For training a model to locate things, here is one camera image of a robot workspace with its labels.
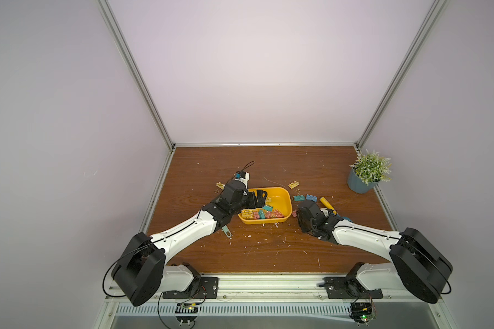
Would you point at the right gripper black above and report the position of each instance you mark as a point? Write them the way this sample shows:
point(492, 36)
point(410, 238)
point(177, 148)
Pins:
point(303, 214)

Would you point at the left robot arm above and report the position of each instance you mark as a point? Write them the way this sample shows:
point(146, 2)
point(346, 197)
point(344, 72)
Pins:
point(143, 270)

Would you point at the yellow plastic storage box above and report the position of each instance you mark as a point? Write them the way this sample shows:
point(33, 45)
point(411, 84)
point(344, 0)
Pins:
point(279, 199)

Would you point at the right controller board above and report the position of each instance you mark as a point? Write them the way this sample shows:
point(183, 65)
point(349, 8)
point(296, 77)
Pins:
point(362, 313)

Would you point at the aluminium front rail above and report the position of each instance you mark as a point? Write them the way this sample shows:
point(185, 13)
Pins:
point(250, 287)

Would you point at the left controller board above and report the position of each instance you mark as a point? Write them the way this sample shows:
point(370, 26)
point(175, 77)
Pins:
point(186, 314)

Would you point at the controller board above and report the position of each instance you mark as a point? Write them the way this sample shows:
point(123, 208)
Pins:
point(186, 314)
point(362, 313)

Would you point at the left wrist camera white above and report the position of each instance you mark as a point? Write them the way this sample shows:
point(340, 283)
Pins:
point(243, 177)

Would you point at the blue binder clip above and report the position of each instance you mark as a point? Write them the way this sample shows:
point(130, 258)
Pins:
point(311, 197)

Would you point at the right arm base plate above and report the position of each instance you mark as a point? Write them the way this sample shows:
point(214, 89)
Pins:
point(348, 288)

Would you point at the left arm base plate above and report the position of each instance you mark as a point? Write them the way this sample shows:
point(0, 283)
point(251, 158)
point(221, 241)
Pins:
point(205, 287)

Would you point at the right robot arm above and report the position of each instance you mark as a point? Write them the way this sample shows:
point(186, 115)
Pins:
point(413, 263)

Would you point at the yellow teal toy rake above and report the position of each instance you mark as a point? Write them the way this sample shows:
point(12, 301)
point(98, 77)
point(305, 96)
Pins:
point(331, 207)

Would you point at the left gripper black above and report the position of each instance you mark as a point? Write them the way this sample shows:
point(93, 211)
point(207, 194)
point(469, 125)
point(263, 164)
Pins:
point(252, 204)

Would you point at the potted green plant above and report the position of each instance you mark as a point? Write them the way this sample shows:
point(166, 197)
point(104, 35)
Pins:
point(368, 171)

